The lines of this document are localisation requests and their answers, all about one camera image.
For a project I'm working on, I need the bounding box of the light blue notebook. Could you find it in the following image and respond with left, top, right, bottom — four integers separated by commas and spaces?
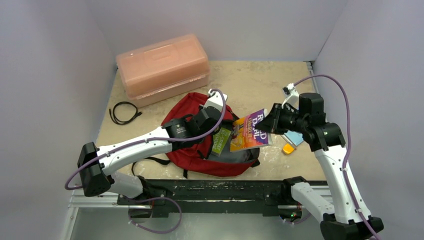
282, 130, 304, 148

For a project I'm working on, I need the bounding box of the Roald Dahl Charlie paperback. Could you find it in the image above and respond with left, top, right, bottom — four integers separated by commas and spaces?
229, 108, 273, 153

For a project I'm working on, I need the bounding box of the aluminium frame rail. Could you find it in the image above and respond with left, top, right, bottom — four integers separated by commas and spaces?
304, 61, 346, 185

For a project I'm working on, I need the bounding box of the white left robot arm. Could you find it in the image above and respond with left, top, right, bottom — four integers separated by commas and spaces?
73, 106, 225, 205

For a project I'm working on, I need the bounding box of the translucent pink storage box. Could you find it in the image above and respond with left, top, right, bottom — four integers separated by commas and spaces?
115, 34, 211, 108

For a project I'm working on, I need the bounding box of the green Treehouse paperback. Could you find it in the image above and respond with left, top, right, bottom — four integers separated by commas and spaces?
211, 127, 232, 156

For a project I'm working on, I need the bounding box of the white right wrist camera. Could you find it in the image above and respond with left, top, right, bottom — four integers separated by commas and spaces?
282, 83, 300, 107

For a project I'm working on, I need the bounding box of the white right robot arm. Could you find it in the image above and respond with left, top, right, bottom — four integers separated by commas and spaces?
255, 93, 384, 240

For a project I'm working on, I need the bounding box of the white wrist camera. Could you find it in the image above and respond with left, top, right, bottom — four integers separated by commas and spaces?
282, 83, 300, 107
202, 88, 228, 112

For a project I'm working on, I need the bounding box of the orange eraser block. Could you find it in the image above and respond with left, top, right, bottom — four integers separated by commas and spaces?
281, 143, 296, 155

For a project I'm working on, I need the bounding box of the red backpack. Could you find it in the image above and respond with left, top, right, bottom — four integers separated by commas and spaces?
147, 92, 260, 178

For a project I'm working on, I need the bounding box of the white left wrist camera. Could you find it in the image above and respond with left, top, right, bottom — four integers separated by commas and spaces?
202, 88, 228, 112

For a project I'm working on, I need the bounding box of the black coiled cable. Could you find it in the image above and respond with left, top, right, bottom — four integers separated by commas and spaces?
108, 100, 143, 126

